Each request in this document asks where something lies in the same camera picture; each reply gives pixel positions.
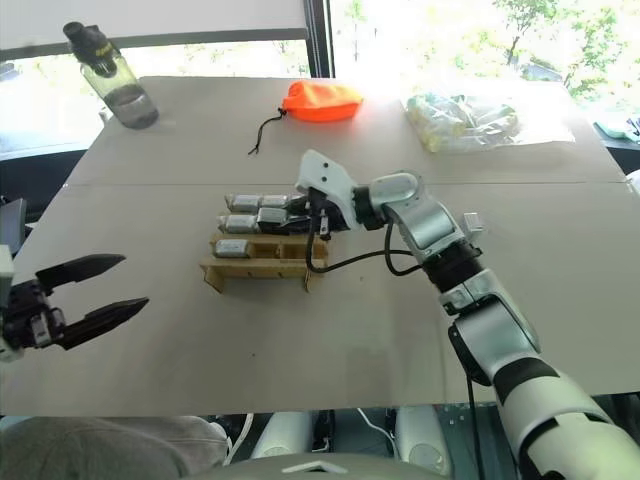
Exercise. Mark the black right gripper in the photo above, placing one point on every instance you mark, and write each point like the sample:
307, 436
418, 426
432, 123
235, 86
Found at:
334, 217

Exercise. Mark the wooden battery rack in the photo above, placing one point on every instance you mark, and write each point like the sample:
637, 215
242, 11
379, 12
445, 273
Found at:
265, 260

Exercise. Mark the clear plastic bag of items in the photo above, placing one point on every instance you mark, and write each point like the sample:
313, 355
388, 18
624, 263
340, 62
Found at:
462, 122

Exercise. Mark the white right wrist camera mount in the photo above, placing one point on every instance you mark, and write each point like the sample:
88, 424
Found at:
326, 181

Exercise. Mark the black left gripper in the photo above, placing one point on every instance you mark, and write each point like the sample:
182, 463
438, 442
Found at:
27, 312

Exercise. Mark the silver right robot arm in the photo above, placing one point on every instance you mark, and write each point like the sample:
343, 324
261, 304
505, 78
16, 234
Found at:
475, 320

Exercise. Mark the grey rounded robot torso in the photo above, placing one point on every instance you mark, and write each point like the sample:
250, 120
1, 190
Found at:
315, 467

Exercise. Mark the dark window frame post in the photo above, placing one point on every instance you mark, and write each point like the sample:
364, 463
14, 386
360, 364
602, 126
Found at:
320, 37

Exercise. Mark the grey cloth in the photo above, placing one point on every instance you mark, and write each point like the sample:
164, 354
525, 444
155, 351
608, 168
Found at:
100, 445

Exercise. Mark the teal cloth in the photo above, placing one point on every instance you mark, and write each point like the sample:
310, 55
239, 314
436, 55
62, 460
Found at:
620, 129

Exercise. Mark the white rounded robot leg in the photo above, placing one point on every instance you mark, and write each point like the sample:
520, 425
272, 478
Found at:
282, 435
420, 437

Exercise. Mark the clear bottle with black lid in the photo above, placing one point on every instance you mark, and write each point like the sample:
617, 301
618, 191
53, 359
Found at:
120, 87

